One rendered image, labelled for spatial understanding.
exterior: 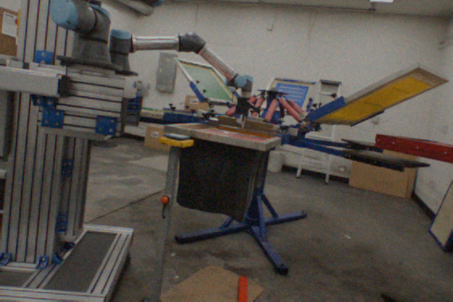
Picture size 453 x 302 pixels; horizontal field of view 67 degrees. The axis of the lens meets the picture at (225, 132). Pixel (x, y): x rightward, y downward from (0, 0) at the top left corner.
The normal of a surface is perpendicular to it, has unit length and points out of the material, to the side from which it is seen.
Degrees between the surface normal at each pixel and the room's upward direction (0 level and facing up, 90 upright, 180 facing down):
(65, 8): 97
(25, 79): 90
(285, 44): 90
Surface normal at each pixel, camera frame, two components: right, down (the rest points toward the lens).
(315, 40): -0.32, 0.05
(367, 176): -0.28, -0.16
